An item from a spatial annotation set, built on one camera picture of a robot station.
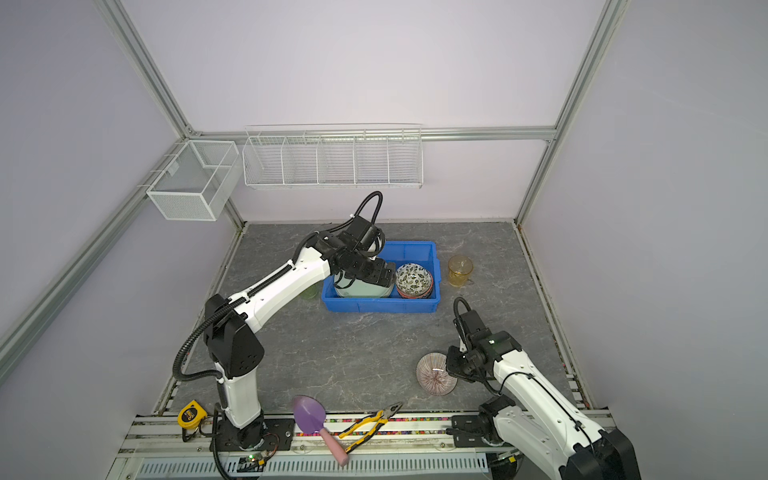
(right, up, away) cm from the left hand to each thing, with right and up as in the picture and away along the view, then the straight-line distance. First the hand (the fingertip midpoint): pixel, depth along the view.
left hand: (382, 279), depth 82 cm
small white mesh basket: (-62, +31, +17) cm, 72 cm away
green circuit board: (-32, -44, -9) cm, 55 cm away
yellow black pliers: (+1, -34, -6) cm, 35 cm away
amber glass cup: (+26, +1, +21) cm, 34 cm away
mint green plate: (-6, -1, -10) cm, 12 cm away
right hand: (+20, -25, -1) cm, 32 cm away
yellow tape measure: (-48, -34, -6) cm, 60 cm away
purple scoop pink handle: (-19, -35, -4) cm, 40 cm away
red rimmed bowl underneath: (+11, -6, +7) cm, 14 cm away
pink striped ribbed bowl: (+14, -27, +1) cm, 30 cm away
